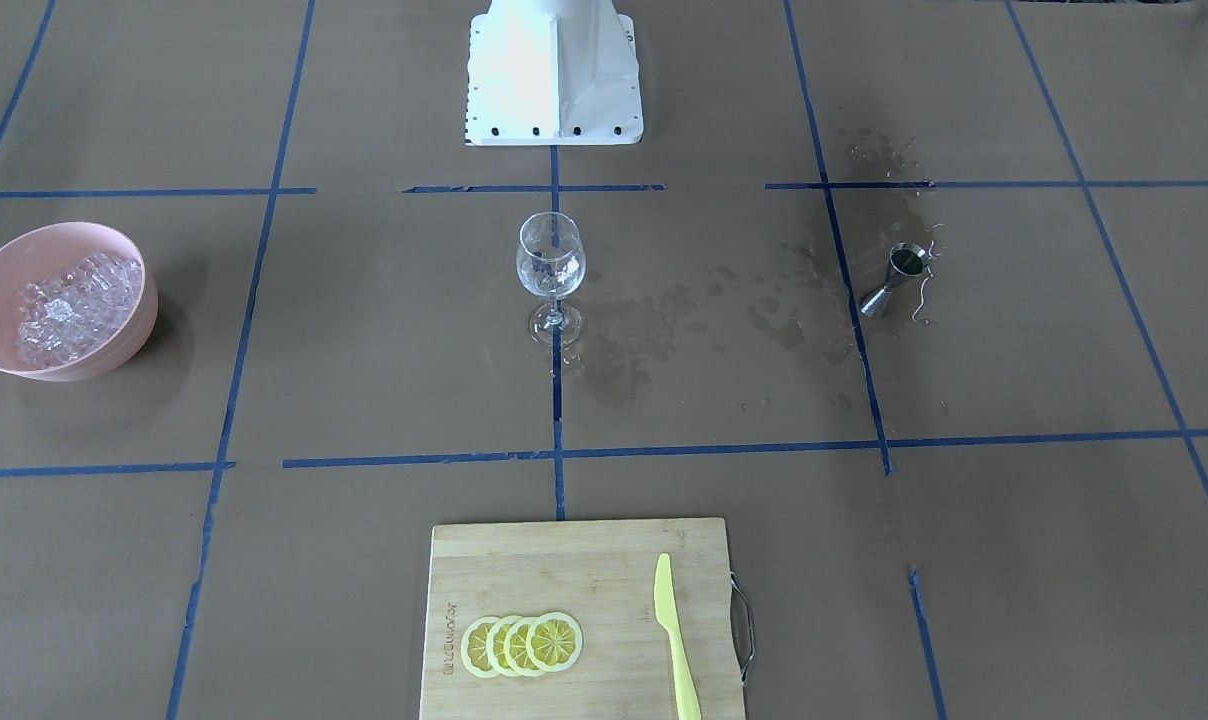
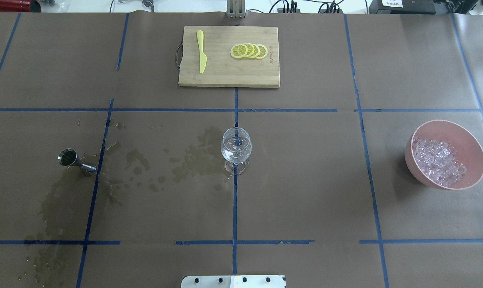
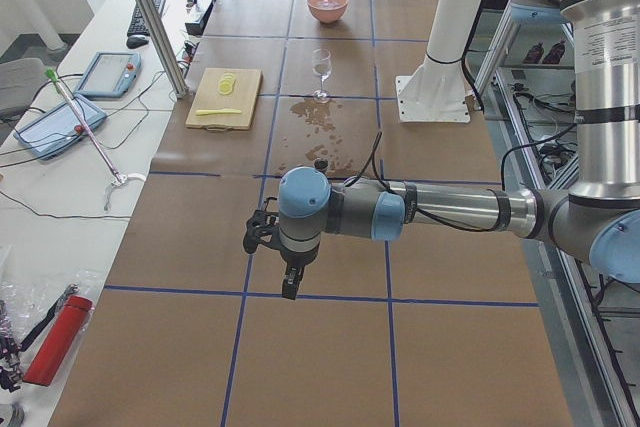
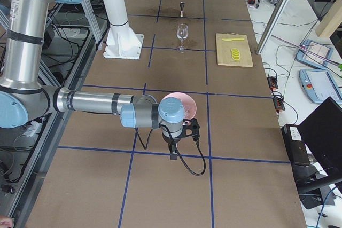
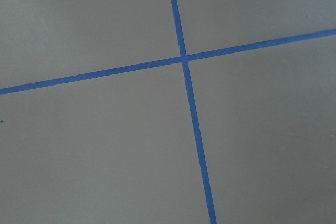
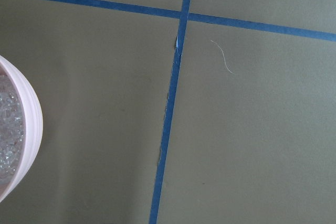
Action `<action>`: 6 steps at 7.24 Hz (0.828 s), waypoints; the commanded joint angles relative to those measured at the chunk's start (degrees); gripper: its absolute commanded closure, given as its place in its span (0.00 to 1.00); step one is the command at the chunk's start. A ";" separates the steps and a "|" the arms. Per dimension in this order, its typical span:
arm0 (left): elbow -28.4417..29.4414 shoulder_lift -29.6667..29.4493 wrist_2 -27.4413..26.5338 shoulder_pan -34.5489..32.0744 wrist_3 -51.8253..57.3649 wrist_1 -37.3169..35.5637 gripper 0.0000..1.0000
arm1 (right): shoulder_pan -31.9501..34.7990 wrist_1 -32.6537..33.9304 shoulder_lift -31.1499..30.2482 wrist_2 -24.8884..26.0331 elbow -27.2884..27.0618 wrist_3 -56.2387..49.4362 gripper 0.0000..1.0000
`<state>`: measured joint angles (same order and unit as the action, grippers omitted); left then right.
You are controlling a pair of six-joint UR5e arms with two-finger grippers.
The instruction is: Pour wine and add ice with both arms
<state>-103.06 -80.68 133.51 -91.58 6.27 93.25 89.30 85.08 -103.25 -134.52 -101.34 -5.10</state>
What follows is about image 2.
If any steel cocktail jigger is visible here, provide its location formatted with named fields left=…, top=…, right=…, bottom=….
left=57, top=148, right=97, bottom=176

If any clear wine glass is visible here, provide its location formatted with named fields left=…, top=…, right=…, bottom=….
left=221, top=127, right=252, bottom=176

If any pile of clear ice cubes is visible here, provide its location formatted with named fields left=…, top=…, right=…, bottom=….
left=412, top=138, right=467, bottom=188

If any bamboo cutting board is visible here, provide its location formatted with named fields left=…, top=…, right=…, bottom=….
left=179, top=26, right=281, bottom=89

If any yellow plastic knife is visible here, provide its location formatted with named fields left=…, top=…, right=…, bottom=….
left=196, top=30, right=208, bottom=74

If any back lemon slice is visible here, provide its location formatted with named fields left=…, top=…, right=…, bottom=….
left=255, top=44, right=268, bottom=60

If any black box with label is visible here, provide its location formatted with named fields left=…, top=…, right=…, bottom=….
left=368, top=0, right=435, bottom=15

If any pink bowl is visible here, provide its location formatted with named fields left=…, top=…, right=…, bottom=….
left=404, top=120, right=483, bottom=191

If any red cylinder bottle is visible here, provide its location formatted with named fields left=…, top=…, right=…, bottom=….
left=0, top=0, right=42, bottom=13

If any aluminium frame post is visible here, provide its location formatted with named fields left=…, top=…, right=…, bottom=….
left=226, top=0, right=247, bottom=19

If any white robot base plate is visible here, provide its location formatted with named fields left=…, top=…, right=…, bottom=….
left=181, top=275, right=287, bottom=288

